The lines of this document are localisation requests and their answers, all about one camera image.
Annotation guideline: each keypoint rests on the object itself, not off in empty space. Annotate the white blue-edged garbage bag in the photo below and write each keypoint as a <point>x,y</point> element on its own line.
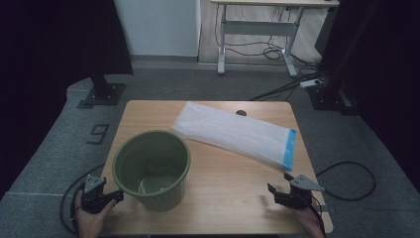
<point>231,132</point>

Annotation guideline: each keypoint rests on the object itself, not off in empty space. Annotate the black curtain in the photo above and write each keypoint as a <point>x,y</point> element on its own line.
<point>383,66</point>
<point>43,66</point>

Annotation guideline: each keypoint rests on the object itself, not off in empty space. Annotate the person's right hand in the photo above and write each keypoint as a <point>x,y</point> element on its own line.
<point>312,224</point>

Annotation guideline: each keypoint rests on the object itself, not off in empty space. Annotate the black stand base left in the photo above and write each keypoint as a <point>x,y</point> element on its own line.
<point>105,94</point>

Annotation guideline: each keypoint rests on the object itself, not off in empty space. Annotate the white partition panel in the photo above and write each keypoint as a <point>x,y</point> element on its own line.
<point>158,26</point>

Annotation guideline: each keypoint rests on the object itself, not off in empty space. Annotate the dark round table grommet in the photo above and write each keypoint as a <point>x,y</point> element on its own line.
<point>241,113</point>

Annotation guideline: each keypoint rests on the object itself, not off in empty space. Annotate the black stand base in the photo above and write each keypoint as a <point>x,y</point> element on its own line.
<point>105,94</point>
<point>325,99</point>

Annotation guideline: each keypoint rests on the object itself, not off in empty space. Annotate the black stand base right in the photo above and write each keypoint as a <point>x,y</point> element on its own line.
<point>325,99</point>

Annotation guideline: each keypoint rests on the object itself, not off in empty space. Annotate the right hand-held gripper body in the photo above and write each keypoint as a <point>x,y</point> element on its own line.
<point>297,198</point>

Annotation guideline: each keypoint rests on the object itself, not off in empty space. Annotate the white power strip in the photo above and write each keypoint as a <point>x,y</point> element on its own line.
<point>310,83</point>

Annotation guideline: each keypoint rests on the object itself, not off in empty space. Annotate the person's left hand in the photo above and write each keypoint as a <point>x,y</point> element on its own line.
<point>89,224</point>

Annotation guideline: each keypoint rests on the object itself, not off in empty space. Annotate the green plastic trash bin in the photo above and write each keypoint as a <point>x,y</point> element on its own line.
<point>165,198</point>

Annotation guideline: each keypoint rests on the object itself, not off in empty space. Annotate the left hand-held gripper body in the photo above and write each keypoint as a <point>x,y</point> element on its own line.
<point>94,201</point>

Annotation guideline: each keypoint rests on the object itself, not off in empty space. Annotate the white desk frame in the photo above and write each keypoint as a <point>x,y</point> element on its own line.
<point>261,28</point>

